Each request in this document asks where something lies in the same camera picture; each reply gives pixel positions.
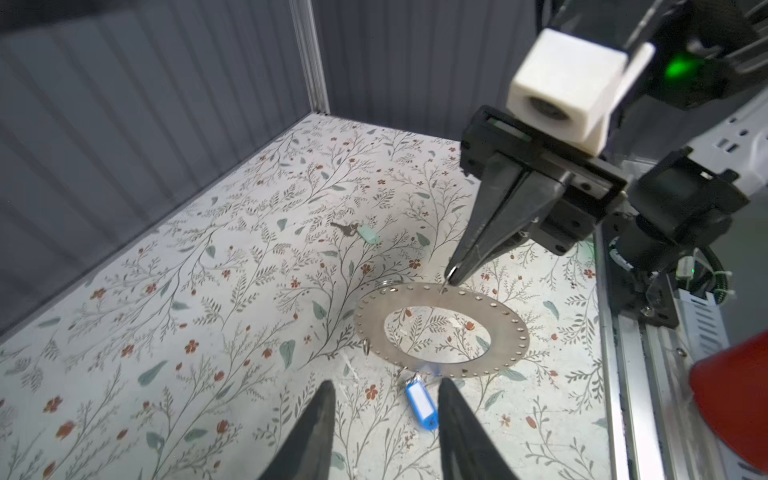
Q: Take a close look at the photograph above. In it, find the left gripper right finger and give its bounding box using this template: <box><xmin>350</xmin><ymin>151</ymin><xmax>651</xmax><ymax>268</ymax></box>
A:
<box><xmin>438</xmin><ymin>378</ymin><xmax>518</xmax><ymax>480</ymax></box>

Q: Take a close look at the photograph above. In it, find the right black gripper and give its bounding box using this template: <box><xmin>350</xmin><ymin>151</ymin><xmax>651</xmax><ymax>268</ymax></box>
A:
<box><xmin>445</xmin><ymin>105</ymin><xmax>629</xmax><ymax>286</ymax></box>

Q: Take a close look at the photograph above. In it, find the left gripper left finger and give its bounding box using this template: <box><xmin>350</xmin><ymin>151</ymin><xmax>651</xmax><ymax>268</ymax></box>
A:
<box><xmin>259</xmin><ymin>380</ymin><xmax>336</xmax><ymax>480</ymax></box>

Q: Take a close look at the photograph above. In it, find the blue key fob with keyring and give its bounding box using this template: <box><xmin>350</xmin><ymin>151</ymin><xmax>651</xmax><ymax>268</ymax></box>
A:
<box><xmin>405</xmin><ymin>374</ymin><xmax>439</xmax><ymax>431</ymax></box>

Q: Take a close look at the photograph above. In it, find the green-capped key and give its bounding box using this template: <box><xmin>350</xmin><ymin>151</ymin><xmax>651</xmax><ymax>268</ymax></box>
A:
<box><xmin>330</xmin><ymin>222</ymin><xmax>381</xmax><ymax>245</ymax></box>

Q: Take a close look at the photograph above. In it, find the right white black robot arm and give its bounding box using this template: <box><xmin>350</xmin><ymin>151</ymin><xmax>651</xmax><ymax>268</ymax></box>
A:
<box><xmin>445</xmin><ymin>1</ymin><xmax>767</xmax><ymax>329</ymax></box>

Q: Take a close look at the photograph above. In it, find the red pencil cup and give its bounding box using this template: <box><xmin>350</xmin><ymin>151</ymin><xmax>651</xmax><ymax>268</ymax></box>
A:
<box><xmin>689</xmin><ymin>332</ymin><xmax>767</xmax><ymax>473</ymax></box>

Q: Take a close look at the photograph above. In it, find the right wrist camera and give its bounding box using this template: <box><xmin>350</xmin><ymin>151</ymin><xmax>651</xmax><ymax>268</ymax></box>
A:
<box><xmin>506</xmin><ymin>28</ymin><xmax>656</xmax><ymax>157</ymax></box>

